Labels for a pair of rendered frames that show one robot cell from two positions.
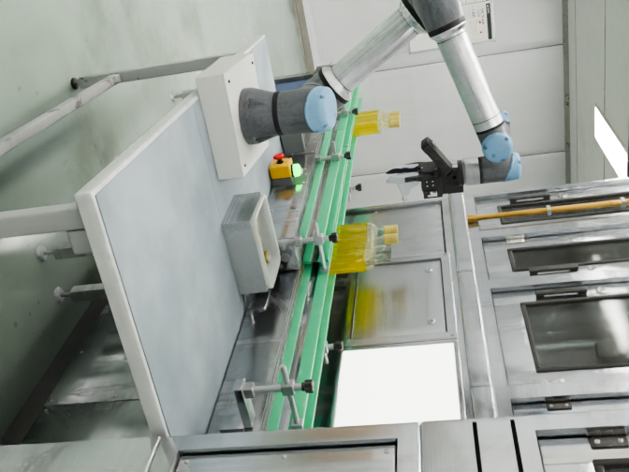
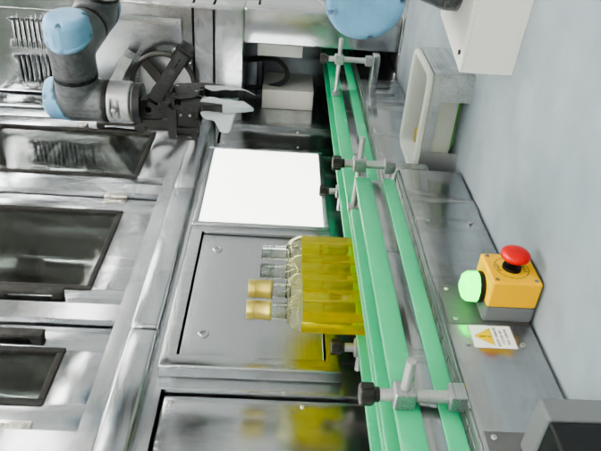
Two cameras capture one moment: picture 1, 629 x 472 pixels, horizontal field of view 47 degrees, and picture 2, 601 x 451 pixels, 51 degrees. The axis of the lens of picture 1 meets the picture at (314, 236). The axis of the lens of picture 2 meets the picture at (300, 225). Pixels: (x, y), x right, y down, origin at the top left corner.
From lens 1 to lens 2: 2.98 m
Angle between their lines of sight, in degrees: 117
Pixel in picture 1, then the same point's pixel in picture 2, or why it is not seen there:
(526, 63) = not seen: outside the picture
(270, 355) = (377, 123)
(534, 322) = (89, 262)
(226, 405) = (396, 99)
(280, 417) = (351, 100)
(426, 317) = (223, 255)
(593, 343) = (45, 232)
